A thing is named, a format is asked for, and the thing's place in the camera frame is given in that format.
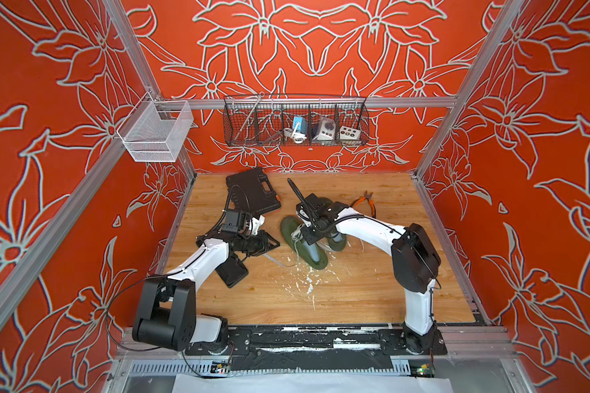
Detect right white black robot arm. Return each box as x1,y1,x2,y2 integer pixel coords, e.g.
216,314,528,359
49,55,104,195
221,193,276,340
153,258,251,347
280,178,441,355

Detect clear plastic wall bin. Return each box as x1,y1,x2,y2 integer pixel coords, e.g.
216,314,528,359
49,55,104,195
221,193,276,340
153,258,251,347
117,101,194,163

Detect white round socket adapter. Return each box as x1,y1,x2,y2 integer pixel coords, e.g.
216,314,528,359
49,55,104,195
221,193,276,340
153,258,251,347
313,117,337,142

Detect black plastic tool case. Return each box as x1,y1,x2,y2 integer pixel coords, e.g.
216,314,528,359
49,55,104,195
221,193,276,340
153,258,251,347
226,167,281,218

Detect black wire wall basket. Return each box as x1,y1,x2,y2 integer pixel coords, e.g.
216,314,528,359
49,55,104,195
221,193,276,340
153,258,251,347
223,93,370,147

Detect blue white box in basket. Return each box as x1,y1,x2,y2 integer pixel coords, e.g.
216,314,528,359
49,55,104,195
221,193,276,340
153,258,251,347
292,116,307,136

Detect orange black pliers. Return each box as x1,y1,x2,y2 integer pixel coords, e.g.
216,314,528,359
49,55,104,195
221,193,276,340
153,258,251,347
350,191,377,218

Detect green canvas shoe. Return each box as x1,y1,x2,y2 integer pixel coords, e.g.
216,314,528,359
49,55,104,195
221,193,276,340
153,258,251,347
318,196,347,252
280,215,329,270

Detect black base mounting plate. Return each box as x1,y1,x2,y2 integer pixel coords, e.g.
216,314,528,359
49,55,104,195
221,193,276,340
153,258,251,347
185,326,448,376

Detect black flat pad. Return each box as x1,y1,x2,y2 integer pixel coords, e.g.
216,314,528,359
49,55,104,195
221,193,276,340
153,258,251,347
216,254,248,288

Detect white dotted cube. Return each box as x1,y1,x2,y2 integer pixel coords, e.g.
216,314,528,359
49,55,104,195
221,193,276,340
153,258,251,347
339,126,362,143

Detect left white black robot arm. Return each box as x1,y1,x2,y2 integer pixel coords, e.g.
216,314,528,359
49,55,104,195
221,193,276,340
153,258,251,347
132,184,281,354

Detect grey insole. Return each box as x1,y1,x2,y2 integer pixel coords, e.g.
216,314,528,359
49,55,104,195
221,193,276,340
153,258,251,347
306,243,328,266

